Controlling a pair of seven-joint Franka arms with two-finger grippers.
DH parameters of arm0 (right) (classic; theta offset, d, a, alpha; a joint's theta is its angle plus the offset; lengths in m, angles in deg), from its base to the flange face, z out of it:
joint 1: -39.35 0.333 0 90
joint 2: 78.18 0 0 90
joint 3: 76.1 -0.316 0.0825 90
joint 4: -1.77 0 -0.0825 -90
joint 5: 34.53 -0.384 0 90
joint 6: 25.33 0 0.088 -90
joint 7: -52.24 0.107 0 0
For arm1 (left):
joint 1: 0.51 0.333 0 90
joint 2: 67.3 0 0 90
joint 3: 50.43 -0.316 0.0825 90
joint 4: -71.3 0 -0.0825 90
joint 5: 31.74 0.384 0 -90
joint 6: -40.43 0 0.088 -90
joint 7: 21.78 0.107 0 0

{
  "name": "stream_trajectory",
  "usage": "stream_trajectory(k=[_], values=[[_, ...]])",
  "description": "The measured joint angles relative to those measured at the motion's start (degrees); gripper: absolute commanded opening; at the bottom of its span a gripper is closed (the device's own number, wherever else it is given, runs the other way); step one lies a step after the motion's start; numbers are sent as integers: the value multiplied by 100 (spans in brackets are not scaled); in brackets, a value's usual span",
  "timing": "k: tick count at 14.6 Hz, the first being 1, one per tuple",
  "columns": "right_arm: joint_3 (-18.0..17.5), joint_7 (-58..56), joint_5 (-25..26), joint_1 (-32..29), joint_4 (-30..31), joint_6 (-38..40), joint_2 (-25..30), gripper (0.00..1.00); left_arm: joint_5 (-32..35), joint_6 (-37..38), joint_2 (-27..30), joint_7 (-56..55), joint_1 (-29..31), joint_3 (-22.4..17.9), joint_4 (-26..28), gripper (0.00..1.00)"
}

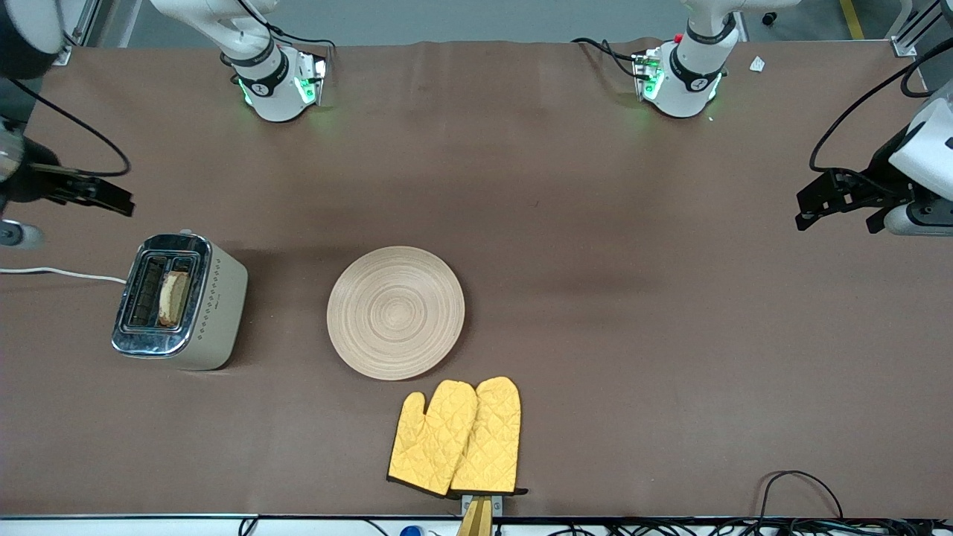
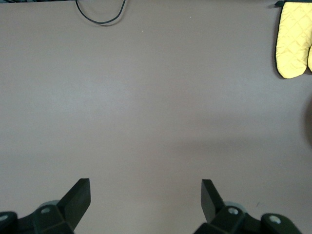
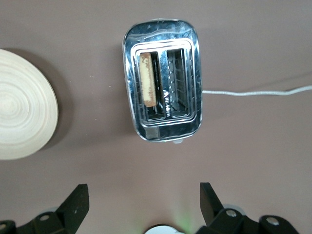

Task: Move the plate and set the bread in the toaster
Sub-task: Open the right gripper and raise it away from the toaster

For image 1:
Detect slice of brown bread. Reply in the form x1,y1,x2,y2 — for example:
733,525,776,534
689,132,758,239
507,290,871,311
158,269,191,329

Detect round wooden plate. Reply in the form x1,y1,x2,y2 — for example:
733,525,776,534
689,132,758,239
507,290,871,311
326,246,467,382

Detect beige chrome two-slot toaster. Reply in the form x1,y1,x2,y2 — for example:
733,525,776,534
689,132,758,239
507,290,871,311
111,229,249,371

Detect brown table cover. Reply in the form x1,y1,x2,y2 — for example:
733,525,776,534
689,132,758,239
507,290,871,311
0,37,953,520

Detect yellow quilted oven mitt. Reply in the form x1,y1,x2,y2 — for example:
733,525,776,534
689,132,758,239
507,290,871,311
450,376,523,497
386,380,479,498

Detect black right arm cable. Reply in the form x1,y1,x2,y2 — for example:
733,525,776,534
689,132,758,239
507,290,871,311
6,77,133,179

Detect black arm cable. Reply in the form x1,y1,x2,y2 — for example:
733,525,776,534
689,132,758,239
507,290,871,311
6,77,133,179
809,58,953,176

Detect white toaster power cord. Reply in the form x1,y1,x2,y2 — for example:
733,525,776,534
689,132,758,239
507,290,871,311
0,266,128,286

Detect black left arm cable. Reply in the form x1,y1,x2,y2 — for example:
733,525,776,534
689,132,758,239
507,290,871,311
809,58,953,176

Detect aluminium frame profile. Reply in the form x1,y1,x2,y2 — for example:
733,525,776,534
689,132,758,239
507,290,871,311
54,0,103,67
890,0,953,57

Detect black base cable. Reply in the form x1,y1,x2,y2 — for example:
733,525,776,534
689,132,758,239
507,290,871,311
571,36,643,81
264,25,337,59

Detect black looped cable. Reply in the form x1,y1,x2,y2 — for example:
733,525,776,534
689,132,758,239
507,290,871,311
757,470,847,522

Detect black cable bundle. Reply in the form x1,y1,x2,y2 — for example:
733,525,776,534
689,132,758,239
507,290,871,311
547,517,953,536

